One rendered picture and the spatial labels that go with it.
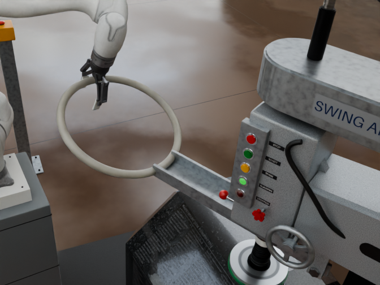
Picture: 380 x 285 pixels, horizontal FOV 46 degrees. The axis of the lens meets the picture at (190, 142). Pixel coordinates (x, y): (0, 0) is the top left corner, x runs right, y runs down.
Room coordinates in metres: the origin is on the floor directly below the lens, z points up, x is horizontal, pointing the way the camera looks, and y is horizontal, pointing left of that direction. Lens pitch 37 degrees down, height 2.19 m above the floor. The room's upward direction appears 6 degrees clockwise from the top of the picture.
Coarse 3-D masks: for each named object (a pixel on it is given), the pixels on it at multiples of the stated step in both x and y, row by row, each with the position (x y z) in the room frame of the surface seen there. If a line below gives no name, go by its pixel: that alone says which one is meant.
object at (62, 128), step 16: (80, 80) 1.52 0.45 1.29; (112, 80) 1.60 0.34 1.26; (128, 80) 1.62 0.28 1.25; (64, 96) 1.41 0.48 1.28; (160, 96) 1.61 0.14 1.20; (64, 112) 1.35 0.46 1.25; (64, 128) 1.27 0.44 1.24; (176, 128) 1.47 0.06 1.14; (176, 144) 1.39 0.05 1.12; (80, 160) 1.19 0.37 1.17; (128, 176) 1.18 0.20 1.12; (144, 176) 1.21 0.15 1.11
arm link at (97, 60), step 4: (92, 52) 1.52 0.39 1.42; (92, 56) 1.51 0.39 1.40; (96, 56) 1.49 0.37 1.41; (100, 56) 1.49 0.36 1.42; (92, 60) 1.51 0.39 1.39; (96, 60) 1.49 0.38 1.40; (100, 60) 1.49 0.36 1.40; (104, 60) 1.49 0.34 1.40; (108, 60) 1.49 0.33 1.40; (112, 60) 1.51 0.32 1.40; (96, 64) 1.50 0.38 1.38; (100, 64) 1.49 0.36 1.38; (104, 64) 1.49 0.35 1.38; (108, 64) 1.51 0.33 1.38; (112, 64) 1.52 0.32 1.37
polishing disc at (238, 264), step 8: (248, 240) 1.15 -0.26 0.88; (240, 248) 1.11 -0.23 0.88; (248, 248) 1.12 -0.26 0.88; (232, 256) 1.07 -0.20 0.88; (240, 256) 1.07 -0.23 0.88; (272, 256) 1.09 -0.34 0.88; (232, 264) 1.04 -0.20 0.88; (240, 264) 1.04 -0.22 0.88; (272, 264) 1.05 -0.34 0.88; (280, 264) 1.06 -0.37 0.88; (232, 272) 1.01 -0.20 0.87; (240, 272) 1.00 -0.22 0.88; (248, 272) 1.01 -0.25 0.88; (256, 272) 1.01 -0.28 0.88; (264, 272) 1.02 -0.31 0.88; (272, 272) 1.02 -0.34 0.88; (280, 272) 1.02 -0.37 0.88; (240, 280) 0.98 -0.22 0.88; (248, 280) 0.97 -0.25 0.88; (256, 280) 0.98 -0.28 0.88; (264, 280) 0.98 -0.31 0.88; (272, 280) 0.98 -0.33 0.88; (280, 280) 0.99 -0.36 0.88
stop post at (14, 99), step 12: (0, 24) 2.40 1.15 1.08; (0, 36) 2.35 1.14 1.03; (12, 36) 2.38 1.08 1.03; (0, 48) 2.36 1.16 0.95; (12, 48) 2.40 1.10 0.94; (12, 60) 2.39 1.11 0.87; (12, 72) 2.38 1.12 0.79; (12, 84) 2.38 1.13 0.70; (12, 96) 2.37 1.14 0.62; (12, 108) 2.37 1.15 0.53; (24, 120) 2.39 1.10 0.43; (24, 132) 2.39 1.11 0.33; (24, 144) 2.38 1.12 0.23; (36, 156) 2.53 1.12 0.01; (36, 168) 2.40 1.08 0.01
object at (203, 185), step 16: (176, 160) 1.33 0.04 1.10; (192, 160) 1.30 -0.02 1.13; (160, 176) 1.23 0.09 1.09; (176, 176) 1.20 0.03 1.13; (192, 176) 1.26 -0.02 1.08; (208, 176) 1.25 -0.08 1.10; (192, 192) 1.15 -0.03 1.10; (208, 192) 1.18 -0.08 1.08; (224, 208) 1.08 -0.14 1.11; (240, 224) 1.05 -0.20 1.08; (304, 256) 0.93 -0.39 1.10
